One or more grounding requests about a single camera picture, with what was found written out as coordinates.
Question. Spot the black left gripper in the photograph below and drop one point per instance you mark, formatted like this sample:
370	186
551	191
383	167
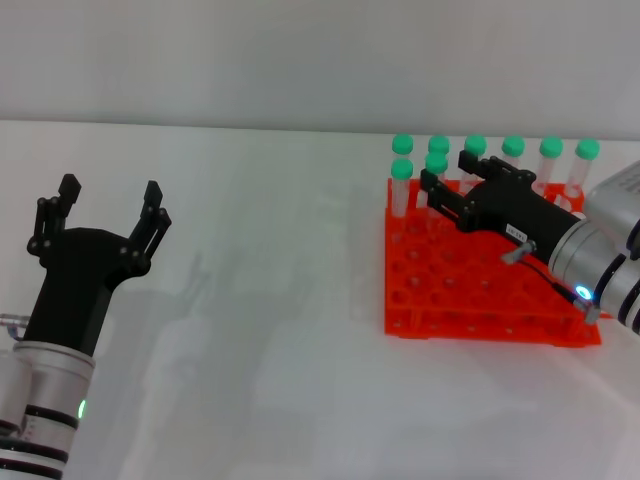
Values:
80	270

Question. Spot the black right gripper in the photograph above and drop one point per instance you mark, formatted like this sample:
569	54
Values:
515	210

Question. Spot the clear test tube green cap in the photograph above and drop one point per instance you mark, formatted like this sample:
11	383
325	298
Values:
513	145
551	146
587	149
439	143
436	162
475	144
403	144
402	169

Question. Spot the orange test tube rack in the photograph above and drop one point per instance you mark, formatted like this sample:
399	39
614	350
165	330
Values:
450	290

